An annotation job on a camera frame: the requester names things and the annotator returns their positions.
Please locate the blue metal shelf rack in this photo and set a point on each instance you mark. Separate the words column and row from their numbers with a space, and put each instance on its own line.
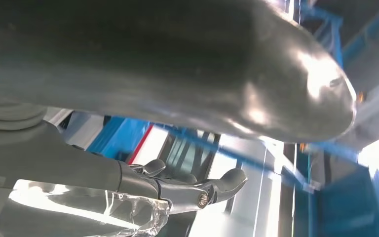
column 121, row 137

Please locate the clear plastic film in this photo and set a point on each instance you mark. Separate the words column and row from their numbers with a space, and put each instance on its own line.
column 88, row 209

